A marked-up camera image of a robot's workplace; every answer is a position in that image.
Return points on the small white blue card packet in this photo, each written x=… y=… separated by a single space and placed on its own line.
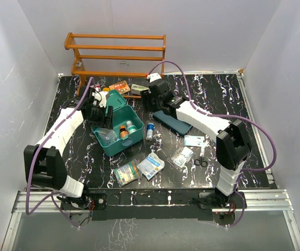
x=194 y=141

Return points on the white green-label bottle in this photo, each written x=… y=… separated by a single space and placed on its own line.
x=131 y=128

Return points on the green orange gauze packet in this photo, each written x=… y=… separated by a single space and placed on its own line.
x=127 y=173

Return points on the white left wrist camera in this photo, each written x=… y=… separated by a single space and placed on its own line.
x=99 y=97

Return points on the brown orange-label bottle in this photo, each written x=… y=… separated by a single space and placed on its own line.
x=123 y=132

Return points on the green plastic medicine box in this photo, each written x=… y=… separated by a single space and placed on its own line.
x=122 y=112

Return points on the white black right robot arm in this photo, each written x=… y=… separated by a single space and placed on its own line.
x=231 y=138

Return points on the clear bag of swabs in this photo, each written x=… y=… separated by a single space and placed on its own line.
x=180 y=158

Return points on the blue white mask packet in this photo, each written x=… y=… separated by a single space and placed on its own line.
x=106 y=136

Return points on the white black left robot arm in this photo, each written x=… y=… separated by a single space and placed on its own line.
x=44 y=164

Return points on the orange wooden shelf rack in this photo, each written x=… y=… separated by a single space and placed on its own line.
x=113 y=55

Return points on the white green medicine box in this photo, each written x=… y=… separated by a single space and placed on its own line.
x=137 y=89

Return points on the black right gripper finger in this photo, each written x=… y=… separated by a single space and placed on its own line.
x=166 y=109
x=144 y=98

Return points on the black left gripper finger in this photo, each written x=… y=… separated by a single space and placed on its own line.
x=98 y=123
x=109 y=117

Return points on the black handled scissors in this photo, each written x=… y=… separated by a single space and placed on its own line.
x=201 y=161

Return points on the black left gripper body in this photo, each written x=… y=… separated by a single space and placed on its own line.
x=97 y=113

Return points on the small blue-capped bottle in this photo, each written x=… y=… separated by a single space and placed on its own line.
x=149 y=131

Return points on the orange pill box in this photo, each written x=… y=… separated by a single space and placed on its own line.
x=122 y=87

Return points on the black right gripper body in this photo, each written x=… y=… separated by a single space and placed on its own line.
x=156 y=100

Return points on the white blue cotton packet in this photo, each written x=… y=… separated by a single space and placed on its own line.
x=151 y=165

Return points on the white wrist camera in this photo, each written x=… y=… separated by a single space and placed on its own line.
x=153 y=77
x=99 y=97

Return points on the blue divided tray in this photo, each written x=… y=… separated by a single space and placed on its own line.
x=177 y=126

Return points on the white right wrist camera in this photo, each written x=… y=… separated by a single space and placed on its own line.
x=153 y=77

